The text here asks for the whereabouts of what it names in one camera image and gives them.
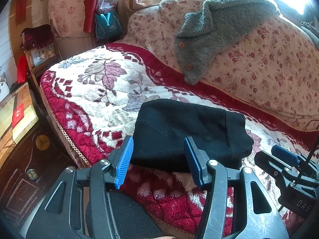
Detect clear plastic bag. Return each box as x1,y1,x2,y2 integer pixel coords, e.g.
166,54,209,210
98,0,124,14

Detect red white floral blanket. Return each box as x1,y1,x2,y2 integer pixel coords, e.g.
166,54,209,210
40,43,319,236

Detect teal shopping bag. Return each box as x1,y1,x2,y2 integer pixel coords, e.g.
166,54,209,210
95,11,124,40

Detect dark wooden cabinet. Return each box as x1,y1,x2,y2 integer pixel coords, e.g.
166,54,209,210
0,123,76,221

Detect floral sofa back cushion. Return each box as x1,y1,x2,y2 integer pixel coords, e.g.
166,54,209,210
123,0,319,131

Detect grey folded cloth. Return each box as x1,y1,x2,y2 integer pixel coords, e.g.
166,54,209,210
300,21,319,43

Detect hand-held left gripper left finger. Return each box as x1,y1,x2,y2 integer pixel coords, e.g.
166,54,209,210
26,136,134,239

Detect black pants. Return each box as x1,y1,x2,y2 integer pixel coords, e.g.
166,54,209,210
130,99,255,173

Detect red packet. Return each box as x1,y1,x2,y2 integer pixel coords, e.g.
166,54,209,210
17,55,30,84

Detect red tassel wall hanging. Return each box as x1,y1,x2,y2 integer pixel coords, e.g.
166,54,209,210
14,0,27,27

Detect grey fleece jacket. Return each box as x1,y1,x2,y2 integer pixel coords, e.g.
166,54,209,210
175,0,281,84

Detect dark red cloth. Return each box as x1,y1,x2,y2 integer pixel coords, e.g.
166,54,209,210
21,24,54,51

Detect black cable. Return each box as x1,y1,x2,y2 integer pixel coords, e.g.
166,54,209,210
293,120,319,186

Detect red hanging cloth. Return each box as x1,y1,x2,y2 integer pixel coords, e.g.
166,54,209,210
83,0,98,33

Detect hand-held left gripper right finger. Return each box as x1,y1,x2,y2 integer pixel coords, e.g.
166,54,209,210
184,137,291,239

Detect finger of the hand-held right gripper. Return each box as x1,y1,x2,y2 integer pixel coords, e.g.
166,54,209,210
271,144,300,167
254,151,287,183

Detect small red box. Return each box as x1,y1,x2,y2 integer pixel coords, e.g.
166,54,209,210
12,103,25,128

